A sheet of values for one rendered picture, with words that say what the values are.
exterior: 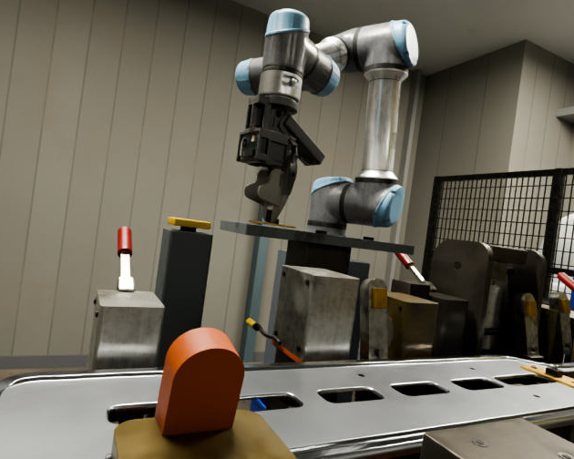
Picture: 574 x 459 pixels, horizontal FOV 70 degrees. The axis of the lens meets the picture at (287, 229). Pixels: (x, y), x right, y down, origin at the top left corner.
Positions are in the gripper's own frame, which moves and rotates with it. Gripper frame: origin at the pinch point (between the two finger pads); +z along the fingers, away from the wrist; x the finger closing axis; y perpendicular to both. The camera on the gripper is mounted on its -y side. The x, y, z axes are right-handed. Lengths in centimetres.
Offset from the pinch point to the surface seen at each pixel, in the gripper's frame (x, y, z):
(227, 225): -4.7, 6.6, 3.0
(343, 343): 21.2, -0.4, 17.0
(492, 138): -112, -273, -88
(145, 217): -234, -46, 8
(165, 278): -0.5, 18.3, 12.2
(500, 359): 29.3, -28.7, 18.9
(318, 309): 20.5, 4.5, 12.2
